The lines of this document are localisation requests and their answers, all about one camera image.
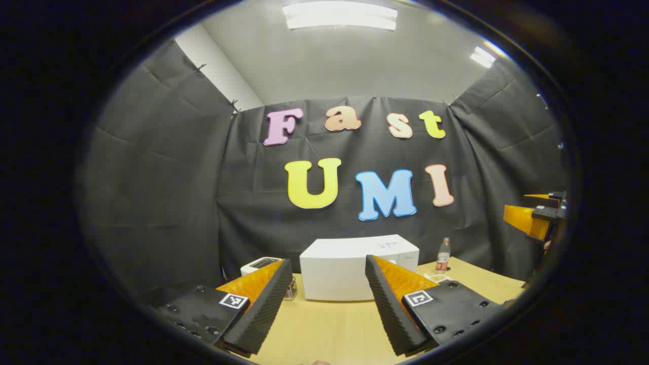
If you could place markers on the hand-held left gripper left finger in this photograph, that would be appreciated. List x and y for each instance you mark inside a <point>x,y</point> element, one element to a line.
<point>263,314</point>

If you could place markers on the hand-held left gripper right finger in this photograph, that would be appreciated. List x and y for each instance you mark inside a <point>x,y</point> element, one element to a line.
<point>390,314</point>

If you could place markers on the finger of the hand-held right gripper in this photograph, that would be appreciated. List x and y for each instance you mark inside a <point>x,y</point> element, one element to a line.
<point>527,220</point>
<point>545,198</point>

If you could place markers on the white microwave oven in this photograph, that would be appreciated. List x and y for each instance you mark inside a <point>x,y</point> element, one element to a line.
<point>334,274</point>

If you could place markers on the white toaster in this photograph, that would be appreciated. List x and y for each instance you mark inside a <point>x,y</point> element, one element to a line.
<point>256,264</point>

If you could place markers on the white divided plate of beans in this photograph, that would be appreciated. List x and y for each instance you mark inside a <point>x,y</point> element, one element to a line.
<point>437,278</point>

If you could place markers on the clear bottle with red label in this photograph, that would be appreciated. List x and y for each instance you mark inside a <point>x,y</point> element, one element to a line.
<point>443,258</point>

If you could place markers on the small ceiling light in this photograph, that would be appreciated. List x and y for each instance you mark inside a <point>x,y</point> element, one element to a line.
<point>482,57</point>

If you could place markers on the black backdrop cloth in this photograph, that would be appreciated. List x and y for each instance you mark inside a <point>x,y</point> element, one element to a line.
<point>167,192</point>

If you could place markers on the large ceiling light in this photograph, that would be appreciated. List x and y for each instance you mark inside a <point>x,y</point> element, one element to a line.
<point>339,15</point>

